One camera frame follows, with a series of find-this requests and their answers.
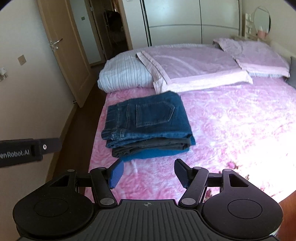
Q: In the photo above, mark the dark blue denim jeans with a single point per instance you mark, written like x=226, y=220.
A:
x=156, y=116

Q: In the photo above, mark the folded dark grey garment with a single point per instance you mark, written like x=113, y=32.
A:
x=171, y=144

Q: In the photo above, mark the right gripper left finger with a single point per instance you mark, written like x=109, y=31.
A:
x=104, y=180

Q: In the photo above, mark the folded light pink quilt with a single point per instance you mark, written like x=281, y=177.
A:
x=182, y=69

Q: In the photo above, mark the wooden door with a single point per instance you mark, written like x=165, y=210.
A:
x=65, y=42

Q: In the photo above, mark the white wardrobe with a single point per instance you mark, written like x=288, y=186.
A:
x=151, y=23

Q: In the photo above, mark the white striped duvet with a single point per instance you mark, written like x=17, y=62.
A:
x=124, y=71

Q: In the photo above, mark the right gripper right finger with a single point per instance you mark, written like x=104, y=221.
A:
x=193, y=180

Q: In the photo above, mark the grey pillow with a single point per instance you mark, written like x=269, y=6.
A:
x=292, y=79

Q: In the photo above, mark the folded bright blue garment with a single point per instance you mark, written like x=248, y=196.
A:
x=151, y=154

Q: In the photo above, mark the round vanity mirror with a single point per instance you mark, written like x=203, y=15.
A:
x=262, y=19

